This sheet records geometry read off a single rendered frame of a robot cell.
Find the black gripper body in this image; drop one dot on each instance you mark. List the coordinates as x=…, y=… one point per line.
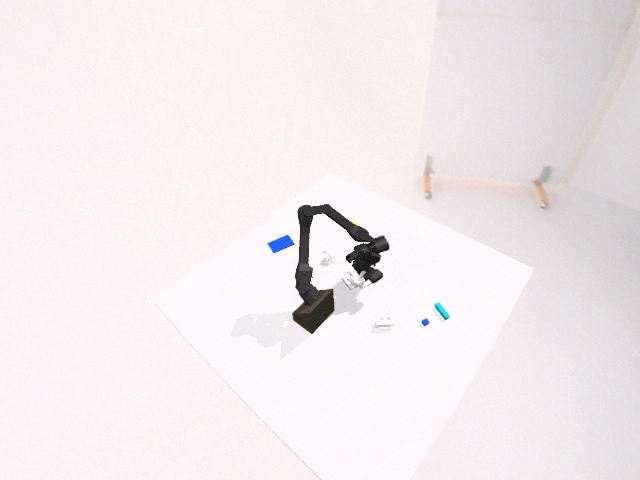
x=374, y=275

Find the teal rectangular block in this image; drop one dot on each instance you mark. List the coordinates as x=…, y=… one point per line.
x=442, y=311

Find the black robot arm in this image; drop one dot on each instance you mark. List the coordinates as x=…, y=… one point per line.
x=309, y=293

